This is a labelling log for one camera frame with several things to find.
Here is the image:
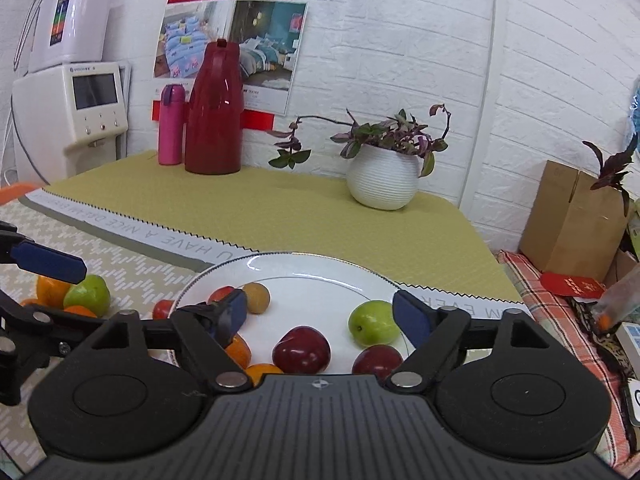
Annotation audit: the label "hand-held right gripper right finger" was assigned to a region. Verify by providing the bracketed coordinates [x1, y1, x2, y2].
[387, 290, 541, 393]

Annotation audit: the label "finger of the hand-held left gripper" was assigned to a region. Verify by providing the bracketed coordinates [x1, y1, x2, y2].
[0, 287, 108, 358]
[0, 220, 88, 283]

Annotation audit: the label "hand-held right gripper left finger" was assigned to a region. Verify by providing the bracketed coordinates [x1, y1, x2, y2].
[87, 290, 253, 393]

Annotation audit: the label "tan longan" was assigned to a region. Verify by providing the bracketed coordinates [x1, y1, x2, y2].
[241, 282, 271, 315]

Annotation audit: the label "round green fruit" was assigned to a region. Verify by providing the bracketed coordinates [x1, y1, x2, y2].
[348, 300, 401, 347]

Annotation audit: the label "oval green fruit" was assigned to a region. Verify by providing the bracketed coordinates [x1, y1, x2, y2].
[63, 274, 111, 317]

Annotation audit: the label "dark red plum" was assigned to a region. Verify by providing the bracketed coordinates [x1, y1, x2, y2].
[352, 344, 404, 376]
[272, 326, 332, 374]

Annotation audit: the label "yellow orange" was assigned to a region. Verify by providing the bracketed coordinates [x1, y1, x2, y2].
[243, 363, 285, 386]

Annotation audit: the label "white plate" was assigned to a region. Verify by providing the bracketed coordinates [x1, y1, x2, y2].
[168, 251, 431, 381]

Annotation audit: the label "beige chevron table mat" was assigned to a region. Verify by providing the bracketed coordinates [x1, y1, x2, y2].
[0, 187, 526, 466]

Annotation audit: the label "olive green table mat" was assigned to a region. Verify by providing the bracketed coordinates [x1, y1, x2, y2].
[42, 149, 523, 306]

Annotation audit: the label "white water dispenser with screen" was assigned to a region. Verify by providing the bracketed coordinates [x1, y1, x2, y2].
[11, 60, 132, 186]

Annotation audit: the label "red plaid cloth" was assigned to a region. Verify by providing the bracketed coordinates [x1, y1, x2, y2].
[495, 250, 640, 471]

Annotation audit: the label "potted plant white ribbed pot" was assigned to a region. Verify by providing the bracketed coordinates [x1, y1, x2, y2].
[267, 104, 451, 211]

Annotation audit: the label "red envelope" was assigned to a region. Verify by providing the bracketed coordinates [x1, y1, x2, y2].
[540, 271, 607, 298]

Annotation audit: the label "pink bottle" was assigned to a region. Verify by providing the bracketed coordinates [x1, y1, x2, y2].
[158, 84, 187, 166]

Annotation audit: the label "large cardboard box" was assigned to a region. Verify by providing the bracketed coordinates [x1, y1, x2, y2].
[518, 160, 632, 281]

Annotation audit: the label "red thermos jug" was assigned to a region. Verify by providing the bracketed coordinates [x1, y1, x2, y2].
[184, 39, 246, 176]

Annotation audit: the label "clear plastic bag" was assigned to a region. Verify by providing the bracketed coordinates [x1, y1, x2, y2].
[592, 260, 640, 333]

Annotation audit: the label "small cardboard box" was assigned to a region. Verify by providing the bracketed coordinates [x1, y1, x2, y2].
[602, 247, 638, 286]

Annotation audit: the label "green box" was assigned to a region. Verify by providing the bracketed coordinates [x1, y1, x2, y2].
[627, 210, 640, 261]

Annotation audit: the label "white round device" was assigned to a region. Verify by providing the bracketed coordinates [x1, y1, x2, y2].
[625, 377, 640, 428]

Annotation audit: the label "white water purifier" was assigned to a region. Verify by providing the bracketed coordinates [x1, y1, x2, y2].
[27, 0, 116, 73]

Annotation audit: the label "dark purple plant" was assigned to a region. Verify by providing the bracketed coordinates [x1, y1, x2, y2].
[582, 132, 640, 216]

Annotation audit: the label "black yellow patterned strap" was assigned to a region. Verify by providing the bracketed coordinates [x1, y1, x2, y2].
[570, 297, 633, 378]

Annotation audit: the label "grey purifier hoses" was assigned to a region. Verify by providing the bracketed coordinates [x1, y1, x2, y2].
[12, 0, 56, 76]

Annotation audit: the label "wall calendar poster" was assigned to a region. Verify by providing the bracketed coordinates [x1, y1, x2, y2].
[149, 0, 308, 131]

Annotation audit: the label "large blue round wall decoration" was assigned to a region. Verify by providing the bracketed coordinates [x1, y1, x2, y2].
[627, 77, 640, 161]

